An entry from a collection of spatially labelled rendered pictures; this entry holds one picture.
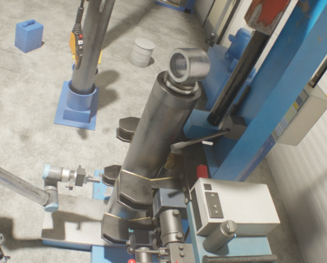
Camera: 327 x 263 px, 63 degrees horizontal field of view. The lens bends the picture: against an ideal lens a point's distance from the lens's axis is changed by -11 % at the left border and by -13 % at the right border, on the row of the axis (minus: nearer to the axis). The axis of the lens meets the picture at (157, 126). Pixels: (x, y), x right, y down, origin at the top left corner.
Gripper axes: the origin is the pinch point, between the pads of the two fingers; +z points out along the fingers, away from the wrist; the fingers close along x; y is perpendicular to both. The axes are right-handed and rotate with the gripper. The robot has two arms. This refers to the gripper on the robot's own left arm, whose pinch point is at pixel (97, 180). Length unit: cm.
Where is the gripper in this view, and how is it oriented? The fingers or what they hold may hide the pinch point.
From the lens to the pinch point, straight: 183.5
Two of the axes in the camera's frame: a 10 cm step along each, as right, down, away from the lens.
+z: 9.4, 1.7, 2.8
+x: -3.2, 7.0, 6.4
